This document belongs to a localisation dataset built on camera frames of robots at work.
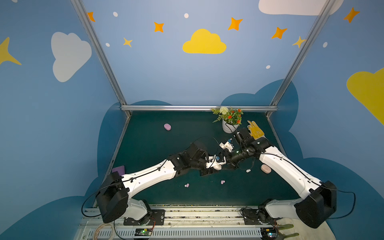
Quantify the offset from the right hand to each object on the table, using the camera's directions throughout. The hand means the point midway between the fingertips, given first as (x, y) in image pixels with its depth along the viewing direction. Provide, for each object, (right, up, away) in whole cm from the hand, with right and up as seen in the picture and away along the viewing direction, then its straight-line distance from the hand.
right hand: (217, 164), depth 72 cm
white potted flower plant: (+14, +24, +29) cm, 40 cm away
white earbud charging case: (0, -1, -1) cm, 2 cm away
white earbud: (+22, -9, +18) cm, 30 cm away
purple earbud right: (+5, -14, +14) cm, 21 cm away
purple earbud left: (-15, -15, +12) cm, 25 cm away
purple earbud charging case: (-31, +18, +39) cm, 53 cm away
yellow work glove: (+35, +15, +39) cm, 55 cm away
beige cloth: (+42, -32, -2) cm, 53 cm away
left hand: (+1, -1, +1) cm, 2 cm away
